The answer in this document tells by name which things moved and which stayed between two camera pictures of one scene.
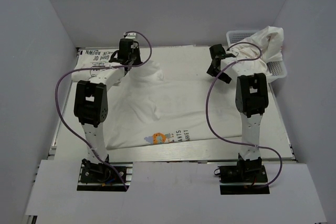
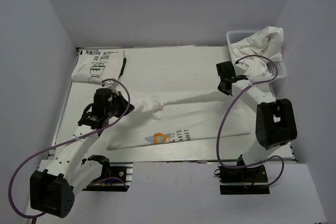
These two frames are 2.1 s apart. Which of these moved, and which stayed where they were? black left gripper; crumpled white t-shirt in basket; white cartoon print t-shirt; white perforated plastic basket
Moved: black left gripper; white cartoon print t-shirt
Stayed: crumpled white t-shirt in basket; white perforated plastic basket
